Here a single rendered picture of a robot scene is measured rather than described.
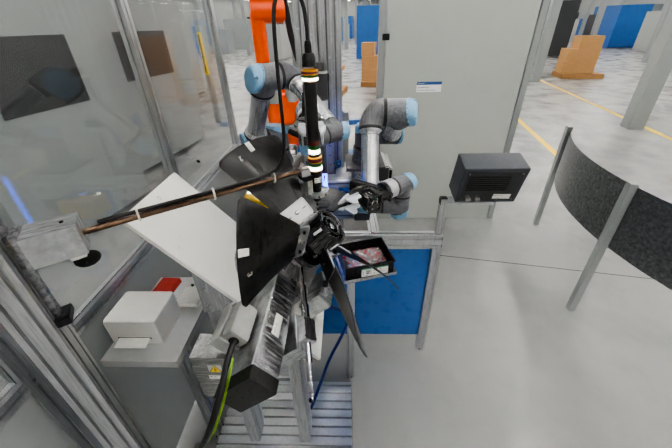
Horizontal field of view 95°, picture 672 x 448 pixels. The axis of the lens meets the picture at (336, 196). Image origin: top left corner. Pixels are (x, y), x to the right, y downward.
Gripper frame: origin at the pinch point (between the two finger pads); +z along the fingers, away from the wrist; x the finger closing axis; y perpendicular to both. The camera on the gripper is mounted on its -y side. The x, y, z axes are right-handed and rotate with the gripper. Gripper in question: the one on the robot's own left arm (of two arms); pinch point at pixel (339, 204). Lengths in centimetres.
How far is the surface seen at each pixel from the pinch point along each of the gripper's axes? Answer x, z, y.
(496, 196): 8, -67, 24
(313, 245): -3.3, 21.0, 15.9
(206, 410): 94, 63, -8
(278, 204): -11.1, 24.7, 2.5
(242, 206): -26, 40, 19
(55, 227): -23, 72, 1
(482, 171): -6, -57, 19
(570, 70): 133, -1179, -344
